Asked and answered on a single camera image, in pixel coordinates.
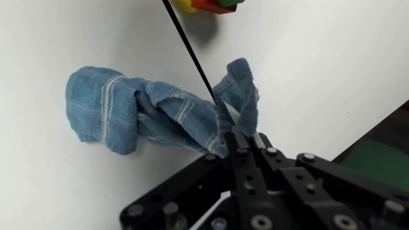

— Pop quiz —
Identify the black cable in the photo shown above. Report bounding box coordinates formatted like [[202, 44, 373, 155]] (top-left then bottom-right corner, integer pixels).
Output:
[[162, 0, 237, 127]]

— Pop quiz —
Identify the blue striped cloth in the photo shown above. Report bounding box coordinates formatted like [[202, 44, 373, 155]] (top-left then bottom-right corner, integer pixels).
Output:
[[66, 57, 260, 159]]

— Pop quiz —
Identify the red toy block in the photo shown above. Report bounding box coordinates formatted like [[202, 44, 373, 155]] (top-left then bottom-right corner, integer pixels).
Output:
[[191, 0, 238, 15]]

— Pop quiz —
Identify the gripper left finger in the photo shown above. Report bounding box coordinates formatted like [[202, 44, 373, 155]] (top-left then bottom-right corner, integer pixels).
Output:
[[120, 126, 279, 230]]

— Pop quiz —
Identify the yellow toy block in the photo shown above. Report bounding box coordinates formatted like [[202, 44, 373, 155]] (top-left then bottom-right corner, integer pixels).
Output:
[[174, 0, 198, 14]]

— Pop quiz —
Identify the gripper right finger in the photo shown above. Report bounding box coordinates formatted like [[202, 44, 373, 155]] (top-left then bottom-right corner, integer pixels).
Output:
[[249, 133, 409, 230]]

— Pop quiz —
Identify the green toy block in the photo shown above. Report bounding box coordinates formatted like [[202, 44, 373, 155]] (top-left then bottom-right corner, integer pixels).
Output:
[[218, 0, 246, 8]]

